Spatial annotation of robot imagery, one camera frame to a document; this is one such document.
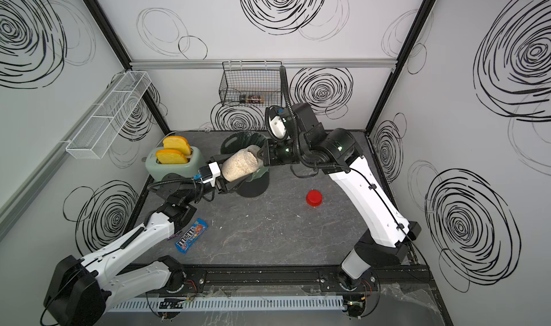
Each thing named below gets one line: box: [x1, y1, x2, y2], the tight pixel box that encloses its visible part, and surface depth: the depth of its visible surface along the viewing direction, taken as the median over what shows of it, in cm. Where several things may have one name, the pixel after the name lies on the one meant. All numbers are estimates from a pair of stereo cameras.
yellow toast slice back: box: [162, 135, 192, 156], surface depth 89 cm
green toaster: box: [145, 146, 205, 181], surface depth 90 cm
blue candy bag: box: [175, 218, 209, 255], surface depth 84 cm
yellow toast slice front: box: [155, 149, 188, 165], surface depth 86 cm
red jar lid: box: [305, 189, 323, 207], surface depth 95 cm
